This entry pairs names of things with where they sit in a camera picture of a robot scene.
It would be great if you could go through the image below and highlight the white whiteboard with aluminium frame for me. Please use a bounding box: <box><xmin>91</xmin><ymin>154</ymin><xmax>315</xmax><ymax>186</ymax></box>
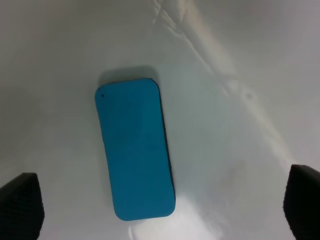
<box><xmin>0</xmin><ymin>0</ymin><xmax>320</xmax><ymax>240</ymax></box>

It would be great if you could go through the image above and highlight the blue whiteboard eraser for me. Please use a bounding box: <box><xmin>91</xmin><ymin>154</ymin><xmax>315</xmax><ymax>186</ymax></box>
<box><xmin>94</xmin><ymin>78</ymin><xmax>176</xmax><ymax>221</ymax></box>

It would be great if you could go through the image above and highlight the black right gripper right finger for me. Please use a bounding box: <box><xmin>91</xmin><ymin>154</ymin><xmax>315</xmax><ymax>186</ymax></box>
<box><xmin>283</xmin><ymin>164</ymin><xmax>320</xmax><ymax>240</ymax></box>

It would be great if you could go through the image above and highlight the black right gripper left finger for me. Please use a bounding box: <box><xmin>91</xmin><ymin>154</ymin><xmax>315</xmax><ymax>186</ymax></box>
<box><xmin>0</xmin><ymin>172</ymin><xmax>45</xmax><ymax>240</ymax></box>

